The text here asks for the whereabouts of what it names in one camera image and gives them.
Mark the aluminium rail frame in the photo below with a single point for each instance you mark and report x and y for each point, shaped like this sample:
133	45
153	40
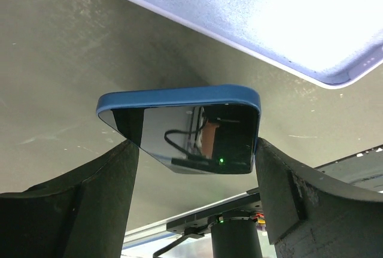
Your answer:
363	170

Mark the lavender phone case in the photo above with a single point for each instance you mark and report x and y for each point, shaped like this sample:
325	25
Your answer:
331	43

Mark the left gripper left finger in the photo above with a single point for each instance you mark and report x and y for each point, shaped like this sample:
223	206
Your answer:
82	213

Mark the dark blue phone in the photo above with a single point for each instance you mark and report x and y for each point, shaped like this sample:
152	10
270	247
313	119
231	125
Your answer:
192	130

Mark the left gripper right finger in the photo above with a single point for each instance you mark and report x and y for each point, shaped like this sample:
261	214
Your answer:
311	214

